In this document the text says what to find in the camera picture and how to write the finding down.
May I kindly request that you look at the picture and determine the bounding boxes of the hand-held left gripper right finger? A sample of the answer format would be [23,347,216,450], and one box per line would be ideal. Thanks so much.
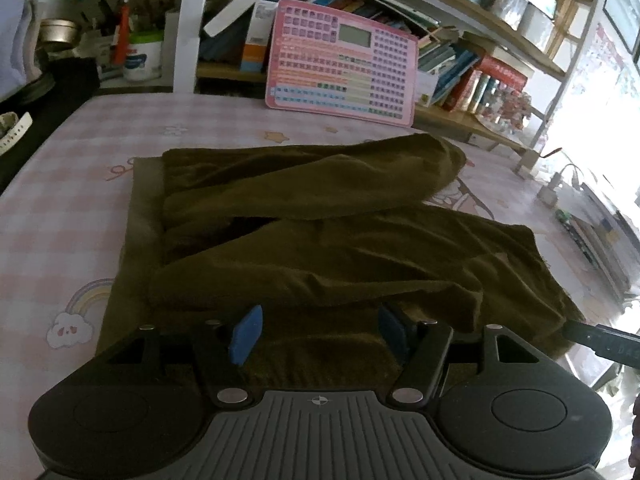
[377,304,539,406]

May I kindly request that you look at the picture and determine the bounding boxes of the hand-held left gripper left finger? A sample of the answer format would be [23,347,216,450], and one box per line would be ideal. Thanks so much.
[101,304,264,408]

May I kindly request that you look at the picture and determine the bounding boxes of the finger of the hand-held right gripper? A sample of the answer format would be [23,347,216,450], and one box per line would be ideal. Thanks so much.
[562,320,640,362]

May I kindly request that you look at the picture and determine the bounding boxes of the olive brown pants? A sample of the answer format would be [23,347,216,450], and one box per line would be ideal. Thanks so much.
[95,132,587,393]

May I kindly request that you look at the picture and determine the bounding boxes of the stack of books on desk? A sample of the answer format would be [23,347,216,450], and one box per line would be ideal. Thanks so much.
[556,209,632,303]

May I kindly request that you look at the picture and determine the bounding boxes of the pink checked cartoon desk mat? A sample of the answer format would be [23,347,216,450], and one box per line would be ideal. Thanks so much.
[0,92,628,480]

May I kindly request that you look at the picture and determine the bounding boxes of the white labelled box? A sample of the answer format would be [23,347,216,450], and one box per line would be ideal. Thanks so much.
[414,69,442,109]

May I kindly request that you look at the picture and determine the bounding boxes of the colourful artificial flower ornament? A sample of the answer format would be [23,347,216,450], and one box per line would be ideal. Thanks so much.
[479,87,533,135]

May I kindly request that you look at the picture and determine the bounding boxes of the row of books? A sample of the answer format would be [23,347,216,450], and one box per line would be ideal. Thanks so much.
[200,0,531,116]

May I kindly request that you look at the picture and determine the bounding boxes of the pink toy keyboard tablet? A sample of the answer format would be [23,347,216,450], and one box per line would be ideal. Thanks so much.
[264,0,420,128]

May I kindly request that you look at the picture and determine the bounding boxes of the orange and white box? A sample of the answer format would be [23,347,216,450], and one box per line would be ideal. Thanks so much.
[241,0,279,74]

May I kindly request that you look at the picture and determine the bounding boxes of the white jar with green lid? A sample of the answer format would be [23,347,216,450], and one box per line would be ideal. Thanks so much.
[122,30,165,84]

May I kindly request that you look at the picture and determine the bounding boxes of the black bag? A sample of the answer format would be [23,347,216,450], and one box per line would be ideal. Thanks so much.
[0,56,102,196]

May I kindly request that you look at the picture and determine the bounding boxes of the orange red bottle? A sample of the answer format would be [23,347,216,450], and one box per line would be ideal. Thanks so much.
[112,0,132,67]

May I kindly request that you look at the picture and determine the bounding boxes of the large white leaning book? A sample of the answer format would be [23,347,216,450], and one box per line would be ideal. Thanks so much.
[202,0,284,39]

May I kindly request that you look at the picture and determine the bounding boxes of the gold metal bowl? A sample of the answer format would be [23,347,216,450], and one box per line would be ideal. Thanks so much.
[38,18,81,47]

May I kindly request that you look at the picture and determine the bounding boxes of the wooden bookshelf with white frame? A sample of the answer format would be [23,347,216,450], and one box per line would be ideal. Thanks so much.
[172,0,617,181]

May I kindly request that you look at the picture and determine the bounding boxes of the white watch strap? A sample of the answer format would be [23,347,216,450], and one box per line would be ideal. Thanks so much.
[0,112,34,156]

